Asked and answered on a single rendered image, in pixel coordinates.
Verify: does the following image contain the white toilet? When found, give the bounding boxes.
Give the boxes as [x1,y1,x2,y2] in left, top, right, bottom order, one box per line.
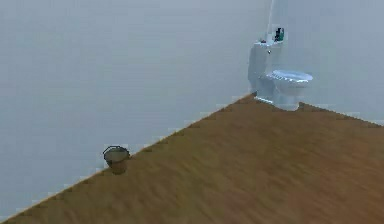
[247,39,314,112]

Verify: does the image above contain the green and black bottle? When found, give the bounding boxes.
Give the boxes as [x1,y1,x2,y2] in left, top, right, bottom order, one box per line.
[274,27,286,43]

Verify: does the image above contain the brown bin with black rim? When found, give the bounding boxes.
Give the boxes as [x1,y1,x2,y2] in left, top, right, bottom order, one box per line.
[102,145,131,176]

